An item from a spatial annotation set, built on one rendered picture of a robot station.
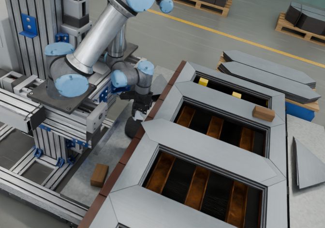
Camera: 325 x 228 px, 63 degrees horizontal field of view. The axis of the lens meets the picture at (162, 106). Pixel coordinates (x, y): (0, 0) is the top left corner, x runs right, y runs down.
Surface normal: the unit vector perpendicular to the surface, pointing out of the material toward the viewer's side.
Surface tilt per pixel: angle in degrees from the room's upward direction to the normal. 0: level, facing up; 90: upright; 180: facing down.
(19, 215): 0
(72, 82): 96
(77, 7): 90
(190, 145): 0
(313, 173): 0
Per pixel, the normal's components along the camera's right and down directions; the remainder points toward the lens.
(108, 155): 0.18, -0.74
